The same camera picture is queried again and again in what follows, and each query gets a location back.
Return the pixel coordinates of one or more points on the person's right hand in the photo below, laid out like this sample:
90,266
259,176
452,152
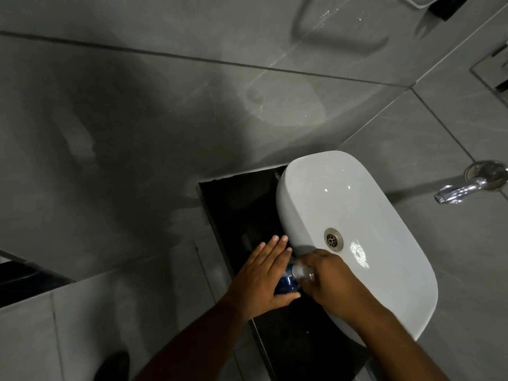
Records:
337,287

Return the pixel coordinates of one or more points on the person's left hand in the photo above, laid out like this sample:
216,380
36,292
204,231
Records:
254,283

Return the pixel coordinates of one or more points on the person's left thumb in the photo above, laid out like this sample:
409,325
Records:
286,299

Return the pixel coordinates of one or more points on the person's left middle finger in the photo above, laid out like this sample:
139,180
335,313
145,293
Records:
280,251

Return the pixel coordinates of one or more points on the person's right fingers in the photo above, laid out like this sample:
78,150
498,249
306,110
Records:
317,269

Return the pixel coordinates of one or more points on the person's left little finger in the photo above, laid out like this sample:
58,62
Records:
257,255

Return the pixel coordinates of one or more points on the blue bottle with clear cap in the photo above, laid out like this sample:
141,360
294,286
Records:
289,282

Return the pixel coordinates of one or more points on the person's left forearm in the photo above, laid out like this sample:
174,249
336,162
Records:
194,347

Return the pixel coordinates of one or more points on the person's right forearm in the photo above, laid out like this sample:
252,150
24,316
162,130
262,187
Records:
397,347

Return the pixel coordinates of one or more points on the metal sink drain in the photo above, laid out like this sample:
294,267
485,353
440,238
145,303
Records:
333,237

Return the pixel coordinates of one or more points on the black stone countertop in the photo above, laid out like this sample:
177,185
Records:
238,210

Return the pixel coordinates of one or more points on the white ceramic sink basin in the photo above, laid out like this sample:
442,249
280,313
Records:
357,194

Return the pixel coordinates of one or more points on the black ledge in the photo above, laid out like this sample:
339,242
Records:
27,279

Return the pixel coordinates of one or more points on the chrome wall faucet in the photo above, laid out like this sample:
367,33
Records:
468,186

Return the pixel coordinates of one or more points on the black wall fixture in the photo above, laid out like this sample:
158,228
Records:
448,5

